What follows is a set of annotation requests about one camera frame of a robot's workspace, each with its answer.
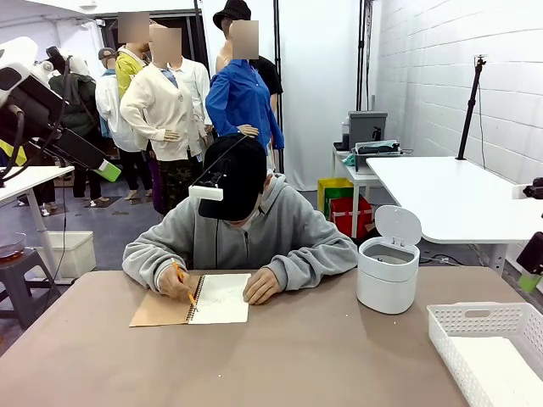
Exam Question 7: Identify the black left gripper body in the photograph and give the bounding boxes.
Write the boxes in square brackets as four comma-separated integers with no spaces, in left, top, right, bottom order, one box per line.
[0,78,64,143]

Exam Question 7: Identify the yellow pencil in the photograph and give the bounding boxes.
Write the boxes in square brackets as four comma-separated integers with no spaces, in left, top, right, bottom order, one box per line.
[171,261,199,313]

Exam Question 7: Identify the spiral sketchbook with brown cover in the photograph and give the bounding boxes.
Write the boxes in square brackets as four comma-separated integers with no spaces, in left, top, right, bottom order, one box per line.
[128,273,252,328]

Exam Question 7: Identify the person right forearm grey sleeve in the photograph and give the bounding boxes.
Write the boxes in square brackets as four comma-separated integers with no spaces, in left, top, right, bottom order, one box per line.
[121,239,190,294]

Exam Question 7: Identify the person left forearm grey sleeve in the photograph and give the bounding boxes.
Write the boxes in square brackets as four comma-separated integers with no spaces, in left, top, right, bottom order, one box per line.
[265,235,360,293]

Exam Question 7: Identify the person right hand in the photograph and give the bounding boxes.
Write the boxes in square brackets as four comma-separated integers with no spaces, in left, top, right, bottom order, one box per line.
[159,265,197,305]

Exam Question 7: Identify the person left hand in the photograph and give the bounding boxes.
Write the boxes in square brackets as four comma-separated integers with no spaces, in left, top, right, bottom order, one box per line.
[243,266,284,306]

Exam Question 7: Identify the mannequin in black puffer jacket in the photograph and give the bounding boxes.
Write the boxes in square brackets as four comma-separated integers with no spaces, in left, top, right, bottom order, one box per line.
[48,54,104,200]

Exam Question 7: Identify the mannequin in yellow vest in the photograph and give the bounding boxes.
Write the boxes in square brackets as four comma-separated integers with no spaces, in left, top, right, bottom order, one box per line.
[0,139,27,167]

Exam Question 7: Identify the mannequin with cap white shirt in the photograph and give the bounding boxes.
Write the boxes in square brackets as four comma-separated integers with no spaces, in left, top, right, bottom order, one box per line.
[95,47,152,200]

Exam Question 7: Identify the white desk with slim leg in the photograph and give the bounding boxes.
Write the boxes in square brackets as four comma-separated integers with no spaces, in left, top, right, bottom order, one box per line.
[0,165,76,284]

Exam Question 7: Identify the mannequin cream cardigan camo trousers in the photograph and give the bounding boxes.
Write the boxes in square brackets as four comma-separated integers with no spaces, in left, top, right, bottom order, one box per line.
[120,25,213,217]

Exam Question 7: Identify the mannequin in yellow-green shirt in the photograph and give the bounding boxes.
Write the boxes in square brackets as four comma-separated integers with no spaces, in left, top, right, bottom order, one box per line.
[115,12,150,101]

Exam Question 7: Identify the white storage box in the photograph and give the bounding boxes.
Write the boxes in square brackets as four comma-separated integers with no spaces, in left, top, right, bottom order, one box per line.
[31,231,97,281]

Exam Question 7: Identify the large white rounded table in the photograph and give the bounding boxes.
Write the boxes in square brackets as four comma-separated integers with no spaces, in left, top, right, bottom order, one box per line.
[365,156,543,276]

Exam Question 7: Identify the white perforated plastic basket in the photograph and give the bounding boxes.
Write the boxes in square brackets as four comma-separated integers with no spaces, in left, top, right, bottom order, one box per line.
[426,301,543,407]

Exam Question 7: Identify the white scribbled paper sheet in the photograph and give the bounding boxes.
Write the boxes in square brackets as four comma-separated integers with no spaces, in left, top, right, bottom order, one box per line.
[449,337,543,407]

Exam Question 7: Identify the bowl with orange liquid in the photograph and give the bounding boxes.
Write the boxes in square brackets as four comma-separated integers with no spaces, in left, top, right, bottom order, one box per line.
[0,231,27,260]

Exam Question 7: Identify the mannequin white shirt beige trousers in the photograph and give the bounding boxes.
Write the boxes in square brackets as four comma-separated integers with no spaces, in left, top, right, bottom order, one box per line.
[169,57,221,187]

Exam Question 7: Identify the grey stool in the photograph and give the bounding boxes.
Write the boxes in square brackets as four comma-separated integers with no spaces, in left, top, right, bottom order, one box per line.
[0,248,61,330]

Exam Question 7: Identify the small white trash bin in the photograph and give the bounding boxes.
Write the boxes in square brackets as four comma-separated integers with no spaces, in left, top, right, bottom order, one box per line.
[355,204,423,315]

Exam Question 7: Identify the black cap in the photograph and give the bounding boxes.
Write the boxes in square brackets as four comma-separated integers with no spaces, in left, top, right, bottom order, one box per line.
[198,134,268,222]

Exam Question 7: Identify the mannequin in blue shirt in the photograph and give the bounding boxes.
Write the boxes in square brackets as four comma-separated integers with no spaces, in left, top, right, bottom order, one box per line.
[205,20,285,175]

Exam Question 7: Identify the person head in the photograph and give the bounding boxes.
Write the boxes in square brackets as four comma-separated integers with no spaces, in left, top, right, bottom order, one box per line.
[239,172,273,232]

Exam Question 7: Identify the grey hooded sweatshirt torso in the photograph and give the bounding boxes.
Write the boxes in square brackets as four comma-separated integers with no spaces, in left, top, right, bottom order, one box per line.
[143,173,340,272]

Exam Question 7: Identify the grey tray with tools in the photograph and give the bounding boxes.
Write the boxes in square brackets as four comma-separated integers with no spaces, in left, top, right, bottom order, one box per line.
[354,141,402,173]

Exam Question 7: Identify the small white side table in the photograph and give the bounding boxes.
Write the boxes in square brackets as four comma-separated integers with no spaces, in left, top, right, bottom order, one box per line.
[332,146,383,239]

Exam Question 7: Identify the red bag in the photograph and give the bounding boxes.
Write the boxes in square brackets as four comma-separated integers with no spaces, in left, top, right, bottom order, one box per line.
[329,196,374,242]

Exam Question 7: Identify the mannequin with black hat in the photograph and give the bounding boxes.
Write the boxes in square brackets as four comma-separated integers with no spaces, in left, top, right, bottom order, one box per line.
[211,0,284,120]

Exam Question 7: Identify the yellow-green bag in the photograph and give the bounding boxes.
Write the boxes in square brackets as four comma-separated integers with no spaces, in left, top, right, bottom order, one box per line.
[316,177,355,220]

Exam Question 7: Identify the grey equipment box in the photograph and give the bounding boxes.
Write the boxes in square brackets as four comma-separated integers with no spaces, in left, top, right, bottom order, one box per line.
[348,110,389,152]

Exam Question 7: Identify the black backdrop stand pole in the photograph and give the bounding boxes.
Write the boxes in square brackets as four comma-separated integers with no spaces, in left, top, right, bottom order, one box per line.
[355,0,377,112]
[272,0,284,173]

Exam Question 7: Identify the white backdrop sheet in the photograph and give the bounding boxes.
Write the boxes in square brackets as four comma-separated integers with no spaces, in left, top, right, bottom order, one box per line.
[199,0,366,192]

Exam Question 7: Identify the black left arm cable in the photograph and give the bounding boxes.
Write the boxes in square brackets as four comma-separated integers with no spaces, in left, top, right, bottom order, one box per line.
[0,59,71,182]

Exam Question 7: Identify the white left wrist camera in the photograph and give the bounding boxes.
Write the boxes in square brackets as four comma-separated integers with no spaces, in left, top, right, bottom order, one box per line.
[31,45,71,80]

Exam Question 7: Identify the white head-mounted camera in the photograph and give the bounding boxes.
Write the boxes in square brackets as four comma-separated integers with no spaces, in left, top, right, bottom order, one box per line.
[188,135,251,203]

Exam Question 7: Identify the black tripod with camera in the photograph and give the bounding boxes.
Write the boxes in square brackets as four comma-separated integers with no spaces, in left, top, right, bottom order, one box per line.
[456,53,489,161]

